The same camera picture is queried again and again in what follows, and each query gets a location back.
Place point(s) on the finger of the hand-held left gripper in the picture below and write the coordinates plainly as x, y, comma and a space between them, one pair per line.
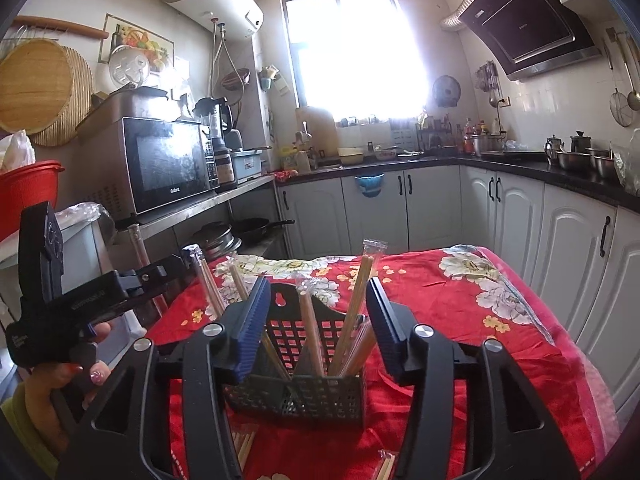
165, 267
150, 295

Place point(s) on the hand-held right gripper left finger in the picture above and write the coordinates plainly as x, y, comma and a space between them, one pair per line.
252, 325

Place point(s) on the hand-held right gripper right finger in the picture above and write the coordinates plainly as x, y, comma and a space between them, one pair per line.
387, 330

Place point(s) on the black plastic lattice utensil basket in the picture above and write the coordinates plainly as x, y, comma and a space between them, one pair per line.
292, 310

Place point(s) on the single chopstick pair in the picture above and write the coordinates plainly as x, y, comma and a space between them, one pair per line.
207, 285

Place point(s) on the bunch of chopstick packets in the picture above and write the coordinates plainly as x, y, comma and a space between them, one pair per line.
360, 290

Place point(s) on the hanging steel kitchen utensils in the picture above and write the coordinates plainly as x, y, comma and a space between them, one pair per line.
620, 107

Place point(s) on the person's left hand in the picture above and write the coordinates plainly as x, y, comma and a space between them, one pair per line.
45, 395

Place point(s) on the stacked dark pots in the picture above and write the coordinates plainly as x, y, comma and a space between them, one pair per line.
215, 240

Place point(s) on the red floral tablecloth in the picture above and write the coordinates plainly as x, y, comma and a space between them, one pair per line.
450, 310

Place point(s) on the stainless steel shelf table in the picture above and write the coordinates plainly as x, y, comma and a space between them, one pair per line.
210, 199

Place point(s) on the black frying pan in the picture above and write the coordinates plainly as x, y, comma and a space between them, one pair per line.
257, 230

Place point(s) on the black front microwave oven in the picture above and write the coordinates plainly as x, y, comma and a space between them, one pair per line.
165, 165

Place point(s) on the dark labelled bottle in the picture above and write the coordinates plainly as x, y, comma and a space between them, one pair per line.
225, 170

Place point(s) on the red plastic basket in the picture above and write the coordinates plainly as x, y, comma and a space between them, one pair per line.
25, 195

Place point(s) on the grey plastic container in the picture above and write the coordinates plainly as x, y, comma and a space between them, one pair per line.
246, 165

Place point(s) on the blue hanging basin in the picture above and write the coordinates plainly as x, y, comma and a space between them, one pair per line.
369, 185

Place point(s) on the red cloth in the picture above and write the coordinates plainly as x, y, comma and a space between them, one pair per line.
286, 176

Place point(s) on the black blender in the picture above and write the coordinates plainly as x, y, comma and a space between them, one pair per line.
212, 120

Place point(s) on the white plastic bag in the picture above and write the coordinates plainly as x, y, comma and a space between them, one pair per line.
15, 150

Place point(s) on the brown appliance black lid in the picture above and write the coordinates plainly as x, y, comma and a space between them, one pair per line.
130, 105

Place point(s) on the round bamboo mat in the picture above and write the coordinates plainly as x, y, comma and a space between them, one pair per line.
80, 110

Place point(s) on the black dish rack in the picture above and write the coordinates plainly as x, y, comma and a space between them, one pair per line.
437, 140

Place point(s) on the hanging round strainer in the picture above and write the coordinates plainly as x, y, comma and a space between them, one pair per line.
235, 80

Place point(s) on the white round plastic cover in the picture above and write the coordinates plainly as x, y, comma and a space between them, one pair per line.
127, 67

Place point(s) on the pale cutting board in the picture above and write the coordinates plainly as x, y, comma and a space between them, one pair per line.
315, 127

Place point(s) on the large steel stock pot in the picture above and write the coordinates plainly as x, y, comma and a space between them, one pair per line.
486, 145

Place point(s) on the black kitchen countertop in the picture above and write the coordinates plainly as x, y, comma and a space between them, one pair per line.
525, 165

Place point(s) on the pink underlay cloth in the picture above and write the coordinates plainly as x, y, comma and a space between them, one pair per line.
595, 390

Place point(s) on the round bamboo tray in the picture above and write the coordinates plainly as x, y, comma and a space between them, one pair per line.
35, 85

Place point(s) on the steel kettle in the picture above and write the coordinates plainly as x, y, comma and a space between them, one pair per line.
554, 150

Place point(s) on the steel bowl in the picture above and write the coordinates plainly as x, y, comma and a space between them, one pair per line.
572, 161
601, 165

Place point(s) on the wooden rolling pin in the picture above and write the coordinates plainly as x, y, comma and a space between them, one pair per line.
60, 25

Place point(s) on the hanging dark kitchen tools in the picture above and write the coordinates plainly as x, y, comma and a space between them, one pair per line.
487, 82

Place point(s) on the steel lidded pot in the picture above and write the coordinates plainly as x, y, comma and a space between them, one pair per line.
580, 142

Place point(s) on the kitchen window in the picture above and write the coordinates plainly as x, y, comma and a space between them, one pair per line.
350, 50

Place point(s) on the clear plastic bag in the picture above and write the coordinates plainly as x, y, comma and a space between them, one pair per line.
630, 165

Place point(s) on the black glass range hood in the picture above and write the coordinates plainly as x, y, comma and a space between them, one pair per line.
530, 20

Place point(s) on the wall mounted cup holder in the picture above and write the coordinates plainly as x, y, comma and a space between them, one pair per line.
269, 79

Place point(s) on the fruit wall poster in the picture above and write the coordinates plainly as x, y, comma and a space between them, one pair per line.
150, 37

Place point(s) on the round dark wall fixture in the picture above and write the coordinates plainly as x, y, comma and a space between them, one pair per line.
446, 91

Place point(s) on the silver exhaust duct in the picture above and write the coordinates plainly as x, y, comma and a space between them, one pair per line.
457, 15

